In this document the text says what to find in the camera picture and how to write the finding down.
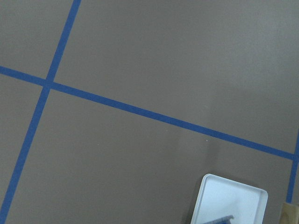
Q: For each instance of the brown paper table cover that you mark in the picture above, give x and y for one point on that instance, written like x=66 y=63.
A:
x=112 y=111

